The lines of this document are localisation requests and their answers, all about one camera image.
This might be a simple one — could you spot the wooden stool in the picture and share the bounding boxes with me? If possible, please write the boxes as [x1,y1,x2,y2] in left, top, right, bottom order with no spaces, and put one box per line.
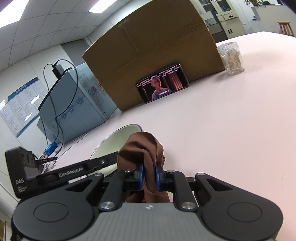
[278,21,295,37]

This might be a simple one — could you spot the brown cardboard box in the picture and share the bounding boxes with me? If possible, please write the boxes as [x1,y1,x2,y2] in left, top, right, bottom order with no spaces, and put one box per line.
[83,1,224,110]

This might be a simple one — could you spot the blue cable connector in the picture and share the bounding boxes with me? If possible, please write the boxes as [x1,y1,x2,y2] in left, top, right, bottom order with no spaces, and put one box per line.
[44,142,57,156]

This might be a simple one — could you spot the black smartphone playing video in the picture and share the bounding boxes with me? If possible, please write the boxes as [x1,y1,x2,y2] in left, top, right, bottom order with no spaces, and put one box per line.
[135,63,189,103]

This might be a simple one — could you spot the black power adapter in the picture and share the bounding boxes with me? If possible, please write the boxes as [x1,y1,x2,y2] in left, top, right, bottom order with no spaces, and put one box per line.
[52,64,64,79]

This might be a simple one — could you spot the stainless steel bowl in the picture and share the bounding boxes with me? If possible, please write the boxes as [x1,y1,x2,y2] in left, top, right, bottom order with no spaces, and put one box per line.
[87,124,142,177]

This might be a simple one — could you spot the clear cotton swab jar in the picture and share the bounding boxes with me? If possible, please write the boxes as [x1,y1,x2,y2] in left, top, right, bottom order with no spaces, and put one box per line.
[217,42,245,76]

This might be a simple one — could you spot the brown cleaning cloth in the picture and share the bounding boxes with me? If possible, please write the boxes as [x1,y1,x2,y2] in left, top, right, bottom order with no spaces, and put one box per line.
[117,132,170,203]

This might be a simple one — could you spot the wall notice board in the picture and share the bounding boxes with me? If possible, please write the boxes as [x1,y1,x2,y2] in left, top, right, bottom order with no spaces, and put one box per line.
[1,77,48,138]

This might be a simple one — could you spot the green potted plant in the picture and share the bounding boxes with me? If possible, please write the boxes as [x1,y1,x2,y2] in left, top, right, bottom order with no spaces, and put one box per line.
[243,0,270,6]

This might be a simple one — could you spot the light blue carton box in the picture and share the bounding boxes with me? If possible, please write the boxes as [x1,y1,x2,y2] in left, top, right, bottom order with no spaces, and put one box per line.
[37,63,117,144]

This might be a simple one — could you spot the white filing cabinet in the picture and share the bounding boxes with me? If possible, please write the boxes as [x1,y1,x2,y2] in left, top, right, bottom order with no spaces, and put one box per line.
[197,0,246,39]

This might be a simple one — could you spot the black cable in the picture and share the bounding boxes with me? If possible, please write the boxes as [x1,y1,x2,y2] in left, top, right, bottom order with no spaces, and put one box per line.
[43,59,80,155]

